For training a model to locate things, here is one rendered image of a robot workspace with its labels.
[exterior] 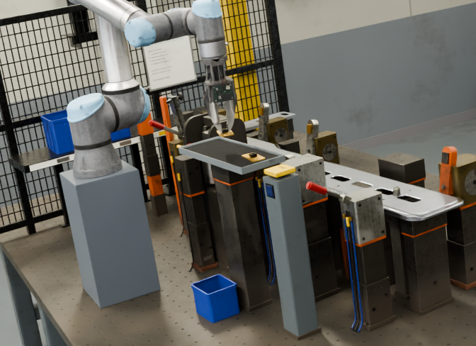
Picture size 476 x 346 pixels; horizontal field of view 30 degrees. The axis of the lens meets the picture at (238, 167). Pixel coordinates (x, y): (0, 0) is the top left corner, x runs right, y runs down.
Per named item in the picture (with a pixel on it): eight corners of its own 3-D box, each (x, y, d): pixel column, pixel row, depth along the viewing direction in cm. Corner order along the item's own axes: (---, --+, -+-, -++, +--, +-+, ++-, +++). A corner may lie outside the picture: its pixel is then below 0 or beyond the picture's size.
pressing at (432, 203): (477, 200, 231) (477, 194, 230) (411, 224, 221) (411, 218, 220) (222, 130, 348) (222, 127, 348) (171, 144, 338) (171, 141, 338)
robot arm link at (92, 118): (64, 144, 270) (56, 101, 266) (100, 132, 279) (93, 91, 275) (86, 147, 261) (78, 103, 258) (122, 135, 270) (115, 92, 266)
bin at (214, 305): (242, 312, 253) (237, 283, 251) (212, 324, 249) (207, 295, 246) (223, 300, 263) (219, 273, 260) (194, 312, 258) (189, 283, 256)
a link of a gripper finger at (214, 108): (213, 137, 239) (210, 104, 237) (210, 132, 245) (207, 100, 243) (224, 136, 240) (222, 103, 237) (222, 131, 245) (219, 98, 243)
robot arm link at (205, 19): (205, -3, 239) (226, -4, 233) (211, 37, 242) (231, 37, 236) (183, 3, 234) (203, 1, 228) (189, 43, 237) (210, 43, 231)
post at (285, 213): (321, 330, 235) (300, 174, 223) (297, 340, 232) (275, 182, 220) (305, 322, 242) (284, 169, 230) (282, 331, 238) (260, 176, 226)
